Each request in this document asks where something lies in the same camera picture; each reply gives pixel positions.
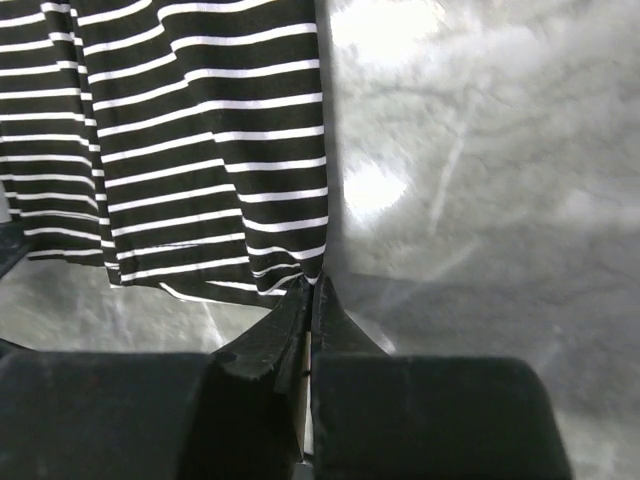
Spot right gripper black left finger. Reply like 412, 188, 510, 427
1, 281, 311, 479

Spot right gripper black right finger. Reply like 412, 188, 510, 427
310, 276, 573, 479

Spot striped tank tops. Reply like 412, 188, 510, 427
1, 1, 329, 307

